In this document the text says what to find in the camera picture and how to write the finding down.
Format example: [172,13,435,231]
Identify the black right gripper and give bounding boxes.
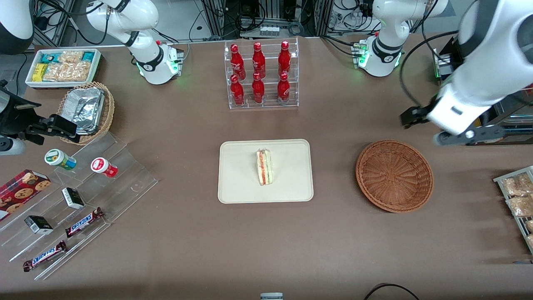
[0,80,81,145]

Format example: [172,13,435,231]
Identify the small rice cracker bag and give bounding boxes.
[57,50,85,64]

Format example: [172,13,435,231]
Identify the red chocolate cookie box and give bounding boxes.
[0,169,52,222]

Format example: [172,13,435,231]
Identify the clear acrylic bottle rack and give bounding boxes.
[224,37,300,110]

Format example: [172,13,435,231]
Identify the white plastic snack bin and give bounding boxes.
[25,48,102,90]

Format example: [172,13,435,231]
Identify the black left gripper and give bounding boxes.
[401,105,436,129]

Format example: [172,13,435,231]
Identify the black cable loop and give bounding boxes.
[364,283,422,300]

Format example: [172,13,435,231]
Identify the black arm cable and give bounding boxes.
[399,32,462,110]

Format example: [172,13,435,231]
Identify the black electronics box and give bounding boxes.
[432,36,461,80]

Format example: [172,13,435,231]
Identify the clear acrylic stepped display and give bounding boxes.
[0,132,159,281]

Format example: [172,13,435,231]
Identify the red cola bottle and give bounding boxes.
[277,73,291,103]
[230,75,245,105]
[252,73,266,104]
[278,41,292,76]
[252,42,267,79]
[230,44,247,80]

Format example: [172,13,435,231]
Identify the large rice cracker bag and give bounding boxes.
[43,61,92,83]

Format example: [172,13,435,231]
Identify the light wicker basket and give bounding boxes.
[57,82,115,145]

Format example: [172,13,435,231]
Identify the aluminium foil container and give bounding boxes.
[62,86,105,135]

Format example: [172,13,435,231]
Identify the small black box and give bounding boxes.
[61,187,85,210]
[24,215,54,235]

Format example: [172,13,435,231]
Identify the Snickers chocolate bar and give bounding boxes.
[65,207,105,238]
[22,240,67,273]

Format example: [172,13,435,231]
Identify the beige plastic tray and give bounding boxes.
[217,139,314,205]

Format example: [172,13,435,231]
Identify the red lid snack cup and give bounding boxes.
[90,157,119,178]

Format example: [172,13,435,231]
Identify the metal shelf rack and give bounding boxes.
[471,82,533,145]

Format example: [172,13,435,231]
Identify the green lid snack cup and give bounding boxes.
[44,149,77,171]

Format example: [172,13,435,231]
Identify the grey wire tray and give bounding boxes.
[493,165,533,255]

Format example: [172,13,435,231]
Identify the brown wicker basket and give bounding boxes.
[355,140,434,214]

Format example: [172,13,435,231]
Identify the triangle sandwich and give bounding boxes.
[255,148,273,186]

